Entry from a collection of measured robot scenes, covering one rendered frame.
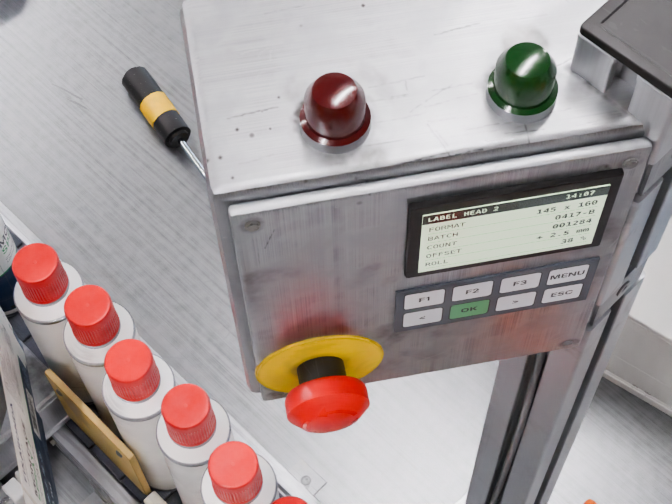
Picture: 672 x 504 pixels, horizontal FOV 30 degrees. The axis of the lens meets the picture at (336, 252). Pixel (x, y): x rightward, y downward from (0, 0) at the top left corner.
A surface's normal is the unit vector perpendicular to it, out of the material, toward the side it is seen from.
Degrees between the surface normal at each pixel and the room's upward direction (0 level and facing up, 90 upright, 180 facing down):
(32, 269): 3
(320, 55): 0
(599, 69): 90
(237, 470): 3
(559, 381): 90
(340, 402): 51
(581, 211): 90
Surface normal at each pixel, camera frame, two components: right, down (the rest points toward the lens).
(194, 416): -0.04, -0.51
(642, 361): -0.56, 0.73
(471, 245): 0.18, 0.86
